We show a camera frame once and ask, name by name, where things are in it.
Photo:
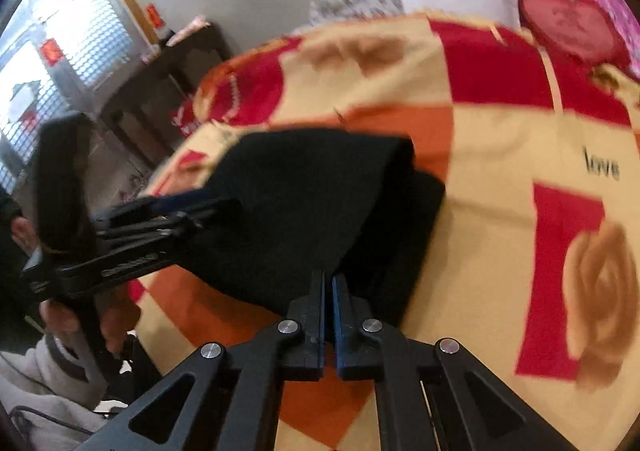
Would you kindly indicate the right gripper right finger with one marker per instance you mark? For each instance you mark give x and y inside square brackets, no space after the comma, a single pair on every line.
[432,396]

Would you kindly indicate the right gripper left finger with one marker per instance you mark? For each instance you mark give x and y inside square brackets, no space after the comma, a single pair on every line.
[225,398]

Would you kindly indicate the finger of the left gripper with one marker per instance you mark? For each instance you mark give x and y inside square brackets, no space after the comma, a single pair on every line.
[176,231]
[194,203]

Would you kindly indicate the black pants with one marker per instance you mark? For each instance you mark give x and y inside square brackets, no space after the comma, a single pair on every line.
[293,203]

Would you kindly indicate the grey sleeve forearm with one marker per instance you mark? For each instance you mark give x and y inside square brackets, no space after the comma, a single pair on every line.
[48,398]

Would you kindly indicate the pair of floor slippers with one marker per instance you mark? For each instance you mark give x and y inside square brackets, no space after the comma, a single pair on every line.
[134,186]

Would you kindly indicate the red shopping bag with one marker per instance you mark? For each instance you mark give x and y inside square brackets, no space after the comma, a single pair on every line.
[184,119]

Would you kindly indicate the dark wooden table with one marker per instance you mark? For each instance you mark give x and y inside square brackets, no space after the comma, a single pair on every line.
[162,81]

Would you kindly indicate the orange red checkered blanket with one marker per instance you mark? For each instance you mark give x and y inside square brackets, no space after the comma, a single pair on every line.
[534,263]

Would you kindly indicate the red window decoration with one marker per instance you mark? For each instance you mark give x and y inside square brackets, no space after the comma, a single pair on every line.
[154,17]

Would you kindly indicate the pink cloth on table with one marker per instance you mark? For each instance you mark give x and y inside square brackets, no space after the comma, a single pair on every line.
[198,23]

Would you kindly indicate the red heart cushion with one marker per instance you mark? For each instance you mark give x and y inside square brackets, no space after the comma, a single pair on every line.
[578,28]

